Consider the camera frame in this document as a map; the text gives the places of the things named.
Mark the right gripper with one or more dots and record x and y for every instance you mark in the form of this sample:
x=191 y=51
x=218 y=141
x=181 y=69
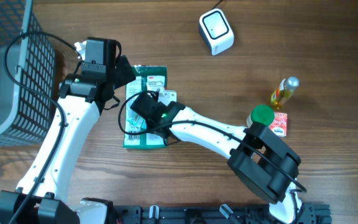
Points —
x=151 y=124

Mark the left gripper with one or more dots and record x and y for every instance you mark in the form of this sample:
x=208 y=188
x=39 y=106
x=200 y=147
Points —
x=123 y=71

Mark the green 3M gloves packet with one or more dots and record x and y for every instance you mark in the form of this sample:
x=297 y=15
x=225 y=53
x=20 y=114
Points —
x=151 y=78

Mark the green lid white jar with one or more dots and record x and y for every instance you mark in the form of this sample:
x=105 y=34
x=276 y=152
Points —
x=262 y=114

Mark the yellow oil bottle silver cap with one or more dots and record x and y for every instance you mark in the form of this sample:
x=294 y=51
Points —
x=284 y=92

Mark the red drink carton cup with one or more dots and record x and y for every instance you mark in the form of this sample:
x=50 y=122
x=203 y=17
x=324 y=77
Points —
x=279 y=124

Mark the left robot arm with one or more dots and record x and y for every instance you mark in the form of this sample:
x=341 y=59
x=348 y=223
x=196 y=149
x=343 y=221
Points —
x=40 y=196

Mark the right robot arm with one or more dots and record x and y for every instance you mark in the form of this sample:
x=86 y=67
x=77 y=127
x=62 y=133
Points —
x=260 y=159

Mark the white barcode scanner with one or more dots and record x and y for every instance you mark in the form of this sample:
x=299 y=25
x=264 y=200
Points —
x=216 y=31

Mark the dark grey mesh basket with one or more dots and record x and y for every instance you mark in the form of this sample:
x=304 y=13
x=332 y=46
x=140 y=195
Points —
x=27 y=76

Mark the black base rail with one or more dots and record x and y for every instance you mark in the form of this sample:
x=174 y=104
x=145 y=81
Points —
x=308 y=214

